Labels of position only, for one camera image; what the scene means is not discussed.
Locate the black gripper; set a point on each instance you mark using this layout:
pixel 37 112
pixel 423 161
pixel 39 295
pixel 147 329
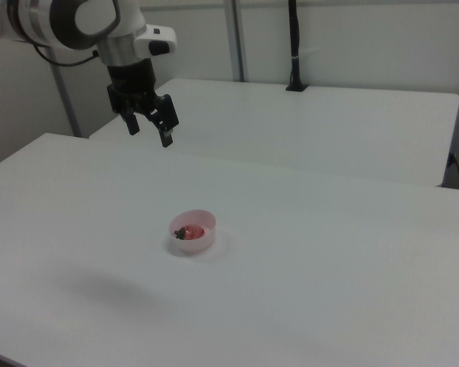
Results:
pixel 132 78

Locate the red strawberry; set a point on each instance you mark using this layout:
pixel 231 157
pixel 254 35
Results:
pixel 190 232

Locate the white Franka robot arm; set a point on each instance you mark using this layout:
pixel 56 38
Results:
pixel 80 23

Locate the pink plastic bowl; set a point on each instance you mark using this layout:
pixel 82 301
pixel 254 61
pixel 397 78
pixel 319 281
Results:
pixel 196 244

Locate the white rear table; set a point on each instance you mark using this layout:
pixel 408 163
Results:
pixel 290 126

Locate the grey aluminium wall post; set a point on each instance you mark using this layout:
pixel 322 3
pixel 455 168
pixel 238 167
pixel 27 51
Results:
pixel 66 103
pixel 236 38

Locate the black camera stand pole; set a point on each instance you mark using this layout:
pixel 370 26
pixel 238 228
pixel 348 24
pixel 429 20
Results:
pixel 295 46

